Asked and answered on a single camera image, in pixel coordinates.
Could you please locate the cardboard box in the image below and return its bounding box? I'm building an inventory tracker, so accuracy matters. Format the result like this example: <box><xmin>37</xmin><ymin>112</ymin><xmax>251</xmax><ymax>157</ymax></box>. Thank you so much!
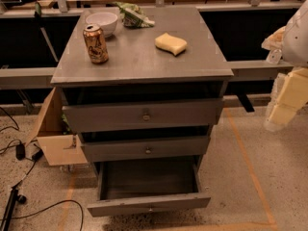
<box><xmin>25</xmin><ymin>88</ymin><xmax>88</xmax><ymax>166</ymax></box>

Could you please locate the gold soda can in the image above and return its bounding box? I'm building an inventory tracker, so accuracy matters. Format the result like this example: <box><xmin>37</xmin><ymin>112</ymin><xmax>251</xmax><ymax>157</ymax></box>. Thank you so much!
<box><xmin>83</xmin><ymin>24</ymin><xmax>109</xmax><ymax>64</ymax></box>

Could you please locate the grey wooden drawer cabinet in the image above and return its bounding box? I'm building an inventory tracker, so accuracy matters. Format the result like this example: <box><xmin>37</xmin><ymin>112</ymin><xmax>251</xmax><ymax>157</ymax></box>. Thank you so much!
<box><xmin>50</xmin><ymin>5</ymin><xmax>235</xmax><ymax>166</ymax></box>

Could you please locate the grey open bottom drawer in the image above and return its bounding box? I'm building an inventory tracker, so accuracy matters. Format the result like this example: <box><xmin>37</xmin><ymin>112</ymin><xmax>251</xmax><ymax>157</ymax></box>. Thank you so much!
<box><xmin>88</xmin><ymin>157</ymin><xmax>210</xmax><ymax>217</ymax></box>

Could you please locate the yellow sponge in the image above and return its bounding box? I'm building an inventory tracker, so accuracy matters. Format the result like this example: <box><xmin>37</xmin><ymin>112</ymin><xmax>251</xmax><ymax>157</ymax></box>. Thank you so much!
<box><xmin>155</xmin><ymin>33</ymin><xmax>188</xmax><ymax>56</ymax></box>

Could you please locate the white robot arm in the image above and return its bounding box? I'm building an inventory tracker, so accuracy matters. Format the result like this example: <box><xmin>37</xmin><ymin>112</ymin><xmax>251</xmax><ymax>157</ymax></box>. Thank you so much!
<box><xmin>261</xmin><ymin>0</ymin><xmax>308</xmax><ymax>132</ymax></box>

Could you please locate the black stand on floor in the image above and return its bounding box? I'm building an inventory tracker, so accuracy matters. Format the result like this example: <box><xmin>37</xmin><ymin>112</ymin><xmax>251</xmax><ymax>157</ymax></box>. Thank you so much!
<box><xmin>0</xmin><ymin>188</ymin><xmax>27</xmax><ymax>231</ymax></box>

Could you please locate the grey top drawer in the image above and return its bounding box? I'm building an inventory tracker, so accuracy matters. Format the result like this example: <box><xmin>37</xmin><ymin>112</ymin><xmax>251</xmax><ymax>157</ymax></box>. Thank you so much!
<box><xmin>63</xmin><ymin>98</ymin><xmax>223</xmax><ymax>133</ymax></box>

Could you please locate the grey middle drawer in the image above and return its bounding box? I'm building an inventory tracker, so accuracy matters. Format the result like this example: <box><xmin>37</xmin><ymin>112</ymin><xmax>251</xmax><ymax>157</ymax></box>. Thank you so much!
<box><xmin>82</xmin><ymin>136</ymin><xmax>210</xmax><ymax>162</ymax></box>

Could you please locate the green chip bag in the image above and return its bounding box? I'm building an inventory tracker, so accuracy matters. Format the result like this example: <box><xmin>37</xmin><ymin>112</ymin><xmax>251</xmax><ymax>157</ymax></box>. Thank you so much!
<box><xmin>115</xmin><ymin>1</ymin><xmax>155</xmax><ymax>28</ymax></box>

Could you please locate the white bowl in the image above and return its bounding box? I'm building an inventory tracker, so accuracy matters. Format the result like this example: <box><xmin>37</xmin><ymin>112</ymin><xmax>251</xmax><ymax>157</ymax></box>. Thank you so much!
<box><xmin>86</xmin><ymin>13</ymin><xmax>118</xmax><ymax>38</ymax></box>

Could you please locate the black power adapter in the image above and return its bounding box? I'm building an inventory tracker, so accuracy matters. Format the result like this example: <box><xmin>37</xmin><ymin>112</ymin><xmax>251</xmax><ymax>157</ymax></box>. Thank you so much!
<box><xmin>15</xmin><ymin>143</ymin><xmax>25</xmax><ymax>161</ymax></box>

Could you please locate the black floor cable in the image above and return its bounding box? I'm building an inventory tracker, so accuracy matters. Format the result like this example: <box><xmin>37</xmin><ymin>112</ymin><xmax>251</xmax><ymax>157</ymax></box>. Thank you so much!
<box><xmin>0</xmin><ymin>106</ymin><xmax>85</xmax><ymax>231</ymax></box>

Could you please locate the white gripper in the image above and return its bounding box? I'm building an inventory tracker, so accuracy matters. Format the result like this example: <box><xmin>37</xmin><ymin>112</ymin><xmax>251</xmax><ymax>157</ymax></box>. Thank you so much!
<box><xmin>261</xmin><ymin>26</ymin><xmax>308</xmax><ymax>132</ymax></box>

